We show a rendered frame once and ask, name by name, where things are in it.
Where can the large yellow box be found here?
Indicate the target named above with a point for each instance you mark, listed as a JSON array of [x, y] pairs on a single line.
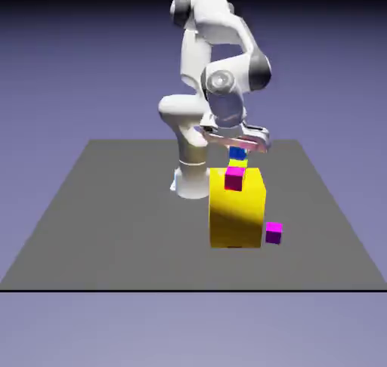
[[235, 216]]

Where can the small pink cube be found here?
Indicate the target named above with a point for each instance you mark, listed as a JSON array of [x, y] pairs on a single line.
[[234, 179]]

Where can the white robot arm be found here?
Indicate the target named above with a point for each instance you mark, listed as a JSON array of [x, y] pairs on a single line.
[[193, 59]]

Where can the small yellow-green cube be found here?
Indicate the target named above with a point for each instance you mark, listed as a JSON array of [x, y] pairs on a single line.
[[237, 163]]

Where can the small blue cube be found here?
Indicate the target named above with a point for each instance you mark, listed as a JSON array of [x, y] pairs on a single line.
[[237, 153]]

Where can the small magenta cube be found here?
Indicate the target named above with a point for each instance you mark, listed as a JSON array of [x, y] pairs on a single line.
[[274, 233]]

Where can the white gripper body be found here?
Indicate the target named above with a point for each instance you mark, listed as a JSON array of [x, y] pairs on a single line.
[[239, 140]]

